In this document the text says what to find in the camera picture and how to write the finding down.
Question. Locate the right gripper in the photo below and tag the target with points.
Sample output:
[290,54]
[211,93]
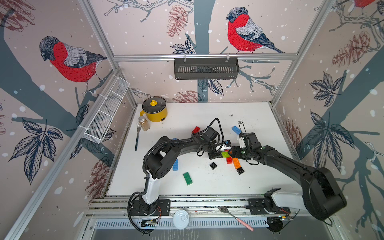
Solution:
[235,152]

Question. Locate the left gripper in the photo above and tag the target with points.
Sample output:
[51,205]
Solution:
[216,155]

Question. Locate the lime green lego brick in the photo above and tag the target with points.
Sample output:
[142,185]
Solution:
[225,155]

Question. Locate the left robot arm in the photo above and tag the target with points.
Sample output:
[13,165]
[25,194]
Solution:
[159,160]

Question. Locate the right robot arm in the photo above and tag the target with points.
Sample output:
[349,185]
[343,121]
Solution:
[322,196]

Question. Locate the black small lego brick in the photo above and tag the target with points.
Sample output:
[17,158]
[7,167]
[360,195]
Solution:
[213,166]

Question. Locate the orange lego brick front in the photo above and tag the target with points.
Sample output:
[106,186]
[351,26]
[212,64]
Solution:
[236,163]

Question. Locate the light blue lego brick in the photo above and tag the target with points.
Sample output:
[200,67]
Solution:
[236,130]

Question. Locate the black lego brick attached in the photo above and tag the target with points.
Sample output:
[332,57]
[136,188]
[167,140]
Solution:
[240,170]

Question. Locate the red lego brick back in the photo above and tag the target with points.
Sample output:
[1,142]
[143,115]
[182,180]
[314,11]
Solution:
[196,130]

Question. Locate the dark green lego brick front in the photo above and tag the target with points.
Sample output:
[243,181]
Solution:
[188,178]

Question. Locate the blue lego brick lower left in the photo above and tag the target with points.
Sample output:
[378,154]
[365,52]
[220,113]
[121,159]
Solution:
[176,166]

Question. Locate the yellow pot with lid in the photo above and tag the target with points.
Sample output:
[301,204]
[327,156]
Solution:
[155,108]

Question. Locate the small glass jar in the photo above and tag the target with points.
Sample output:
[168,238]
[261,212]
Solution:
[144,123]

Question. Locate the white round lid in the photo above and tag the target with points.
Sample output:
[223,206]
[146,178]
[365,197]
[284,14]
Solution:
[181,219]

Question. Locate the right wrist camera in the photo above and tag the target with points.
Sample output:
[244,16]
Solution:
[242,142]

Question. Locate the pink handled spoon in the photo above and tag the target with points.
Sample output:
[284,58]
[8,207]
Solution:
[225,210]

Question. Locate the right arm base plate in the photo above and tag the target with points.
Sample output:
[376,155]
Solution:
[265,207]

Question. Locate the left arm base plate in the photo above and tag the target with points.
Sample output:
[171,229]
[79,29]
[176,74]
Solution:
[159,207]

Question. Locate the teal handled spoon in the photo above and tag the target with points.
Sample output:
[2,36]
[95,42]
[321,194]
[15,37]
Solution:
[137,136]

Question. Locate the black wire shelf basket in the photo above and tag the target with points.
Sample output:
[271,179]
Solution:
[206,68]

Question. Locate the white wire wall basket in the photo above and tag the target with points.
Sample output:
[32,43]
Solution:
[110,100]

